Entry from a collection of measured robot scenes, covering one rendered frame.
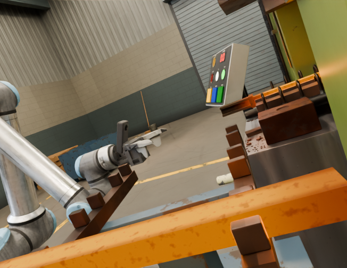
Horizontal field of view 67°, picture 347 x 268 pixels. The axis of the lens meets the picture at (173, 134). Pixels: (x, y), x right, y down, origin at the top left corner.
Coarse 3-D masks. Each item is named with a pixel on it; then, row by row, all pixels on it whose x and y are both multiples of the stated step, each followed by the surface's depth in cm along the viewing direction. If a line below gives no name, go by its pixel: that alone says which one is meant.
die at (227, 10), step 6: (222, 0) 67; (228, 0) 67; (234, 0) 69; (240, 0) 72; (246, 0) 75; (252, 0) 79; (222, 6) 70; (228, 6) 74; (234, 6) 77; (240, 6) 81; (228, 12) 82
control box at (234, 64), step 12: (228, 48) 121; (240, 48) 116; (216, 60) 139; (228, 60) 119; (240, 60) 117; (216, 72) 137; (228, 72) 117; (240, 72) 118; (216, 84) 134; (228, 84) 118; (240, 84) 118; (228, 96) 118; (240, 96) 119
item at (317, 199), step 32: (256, 192) 19; (288, 192) 18; (320, 192) 16; (160, 224) 21; (192, 224) 19; (224, 224) 18; (288, 224) 17; (320, 224) 17; (32, 256) 25; (64, 256) 22; (96, 256) 21; (128, 256) 20; (160, 256) 20
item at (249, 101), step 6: (318, 72) 72; (306, 78) 72; (312, 78) 72; (288, 84) 74; (294, 84) 73; (270, 90) 76; (276, 90) 75; (252, 96) 77; (258, 96) 77; (234, 102) 80; (240, 102) 79; (246, 102) 79; (252, 102) 77; (222, 108) 81; (228, 108) 81; (234, 108) 81; (240, 108) 80; (246, 108) 79; (222, 114) 82; (228, 114) 81
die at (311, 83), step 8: (312, 80) 71; (288, 88) 73; (296, 88) 72; (304, 88) 68; (312, 88) 67; (272, 96) 75; (288, 96) 69; (296, 96) 68; (256, 104) 74; (272, 104) 71; (280, 104) 70; (328, 104) 67; (320, 112) 68
